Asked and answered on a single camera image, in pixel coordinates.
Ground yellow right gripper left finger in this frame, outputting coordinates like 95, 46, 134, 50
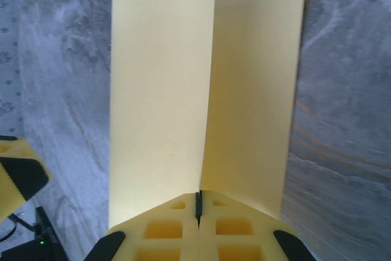
88, 192, 200, 261

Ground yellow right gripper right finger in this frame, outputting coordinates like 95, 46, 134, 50
198, 190, 313, 261

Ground thin black cable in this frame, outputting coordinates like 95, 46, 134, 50
0, 213, 40, 244

